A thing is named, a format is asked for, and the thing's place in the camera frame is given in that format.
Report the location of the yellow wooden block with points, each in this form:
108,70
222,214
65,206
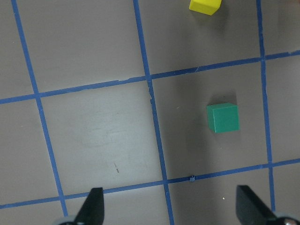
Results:
208,7

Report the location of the green wooden block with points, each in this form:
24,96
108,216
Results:
223,117

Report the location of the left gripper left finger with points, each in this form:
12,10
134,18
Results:
92,211

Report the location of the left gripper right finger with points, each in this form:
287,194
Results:
250,209

